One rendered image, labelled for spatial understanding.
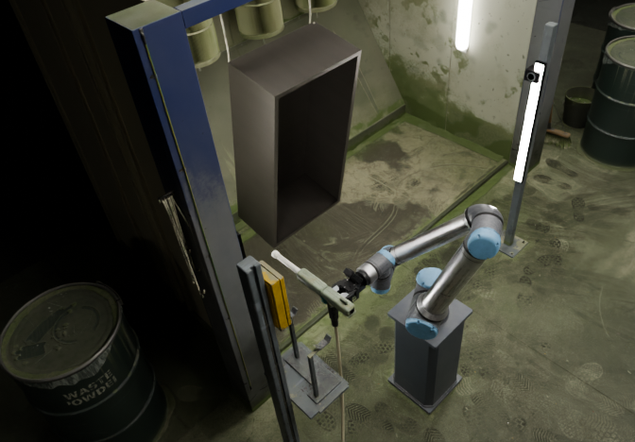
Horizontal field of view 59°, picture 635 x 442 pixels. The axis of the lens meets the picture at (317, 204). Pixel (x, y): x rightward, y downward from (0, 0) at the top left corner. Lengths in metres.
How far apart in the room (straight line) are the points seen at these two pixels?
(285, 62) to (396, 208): 1.87
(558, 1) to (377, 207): 1.88
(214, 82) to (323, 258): 1.56
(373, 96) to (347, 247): 1.63
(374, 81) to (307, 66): 2.36
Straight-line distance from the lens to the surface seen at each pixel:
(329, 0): 4.51
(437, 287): 2.46
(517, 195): 3.89
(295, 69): 2.83
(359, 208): 4.37
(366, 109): 5.05
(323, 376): 2.54
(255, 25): 4.12
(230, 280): 2.58
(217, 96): 4.36
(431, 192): 4.52
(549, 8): 4.23
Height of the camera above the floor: 2.95
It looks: 41 degrees down
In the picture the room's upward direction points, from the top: 6 degrees counter-clockwise
